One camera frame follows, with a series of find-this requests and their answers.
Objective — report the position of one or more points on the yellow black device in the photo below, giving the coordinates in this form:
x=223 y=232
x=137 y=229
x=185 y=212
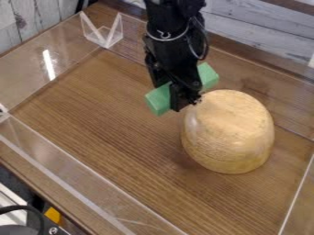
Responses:
x=53 y=214

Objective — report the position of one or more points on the green rectangular block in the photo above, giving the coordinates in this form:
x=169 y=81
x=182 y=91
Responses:
x=158 y=98

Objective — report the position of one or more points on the clear acrylic tray wall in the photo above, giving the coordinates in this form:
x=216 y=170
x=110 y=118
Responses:
x=98 y=206

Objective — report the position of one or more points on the clear acrylic corner bracket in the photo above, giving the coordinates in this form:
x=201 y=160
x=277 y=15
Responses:
x=106 y=37

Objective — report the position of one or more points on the brown wooden bowl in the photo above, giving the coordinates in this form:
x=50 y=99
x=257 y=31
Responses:
x=229 y=132

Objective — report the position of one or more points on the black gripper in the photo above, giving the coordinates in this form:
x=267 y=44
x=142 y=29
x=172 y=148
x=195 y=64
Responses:
x=176 y=44

